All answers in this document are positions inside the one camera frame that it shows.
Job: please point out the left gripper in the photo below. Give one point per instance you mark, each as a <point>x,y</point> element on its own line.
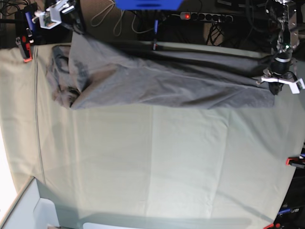
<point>278,67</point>

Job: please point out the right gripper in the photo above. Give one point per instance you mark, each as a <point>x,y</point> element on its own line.
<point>72,19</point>

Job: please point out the grey t-shirt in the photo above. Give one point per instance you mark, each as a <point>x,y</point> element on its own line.
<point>89,73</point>

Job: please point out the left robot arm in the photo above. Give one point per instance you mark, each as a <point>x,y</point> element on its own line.
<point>284,14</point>

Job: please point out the red clamp top left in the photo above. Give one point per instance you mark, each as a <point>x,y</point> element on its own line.
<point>25,31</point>

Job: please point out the red clamp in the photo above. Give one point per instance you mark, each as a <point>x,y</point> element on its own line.
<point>25,31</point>
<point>155,31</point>
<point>273,226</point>

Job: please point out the red clamp right edge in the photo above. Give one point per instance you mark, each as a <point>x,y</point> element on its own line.
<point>298,161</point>

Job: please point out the blue box top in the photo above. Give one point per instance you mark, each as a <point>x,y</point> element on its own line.
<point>148,4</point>

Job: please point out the red clamp top centre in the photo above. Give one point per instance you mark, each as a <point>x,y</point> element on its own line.
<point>155,31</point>

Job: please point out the pale green table cloth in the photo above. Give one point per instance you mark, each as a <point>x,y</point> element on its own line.
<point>147,166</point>

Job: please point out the black power strip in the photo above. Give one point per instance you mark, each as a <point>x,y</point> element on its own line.
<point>206,17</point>

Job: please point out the red clamp bottom right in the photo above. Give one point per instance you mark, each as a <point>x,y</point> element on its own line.
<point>273,226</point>

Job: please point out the white bin lower left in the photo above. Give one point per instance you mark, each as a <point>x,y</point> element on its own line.
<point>30,211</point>

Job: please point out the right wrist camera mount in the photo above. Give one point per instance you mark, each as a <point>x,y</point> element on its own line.
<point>51,16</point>

